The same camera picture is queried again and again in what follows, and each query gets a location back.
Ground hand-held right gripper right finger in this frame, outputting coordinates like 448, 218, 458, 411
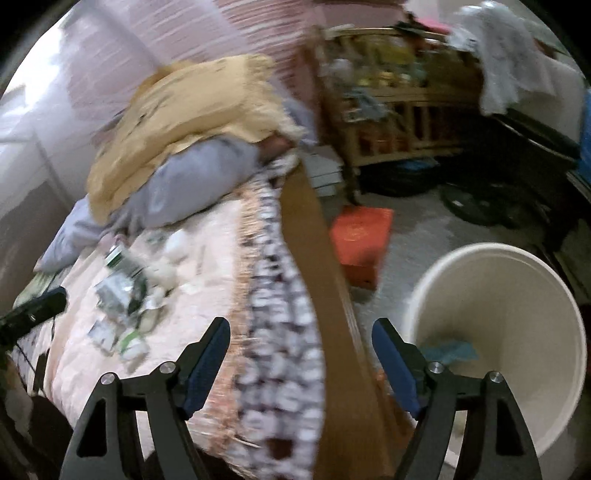
372, 318, 543, 480

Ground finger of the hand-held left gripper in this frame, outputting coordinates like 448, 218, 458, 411
0, 287, 68, 347

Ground blue wrapper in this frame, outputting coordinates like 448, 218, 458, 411
418, 340, 481, 365

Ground white crumpled cloth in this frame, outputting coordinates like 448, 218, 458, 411
445, 2, 583, 116

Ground black cabinet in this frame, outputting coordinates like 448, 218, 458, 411
489, 106, 591, 259

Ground wooden bed frame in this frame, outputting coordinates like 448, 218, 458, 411
279, 164, 416, 480

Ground patterned blanket with fringe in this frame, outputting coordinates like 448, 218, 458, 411
203, 157, 333, 467

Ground yellow fringed blanket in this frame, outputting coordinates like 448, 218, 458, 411
87, 54, 305, 222

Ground lavender blanket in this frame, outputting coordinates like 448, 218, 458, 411
34, 99, 319, 273

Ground wooden crib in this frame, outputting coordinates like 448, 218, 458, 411
300, 25, 490, 206

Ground pile of packets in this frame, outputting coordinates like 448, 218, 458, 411
90, 228, 185, 365

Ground white bucket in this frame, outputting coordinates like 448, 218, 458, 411
402, 243, 581, 462

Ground orange box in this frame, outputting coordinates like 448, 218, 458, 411
329, 206, 395, 291

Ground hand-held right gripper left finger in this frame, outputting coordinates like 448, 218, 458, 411
60, 318, 232, 480

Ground pink quilted bedspread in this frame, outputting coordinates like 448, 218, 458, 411
9, 185, 287, 453

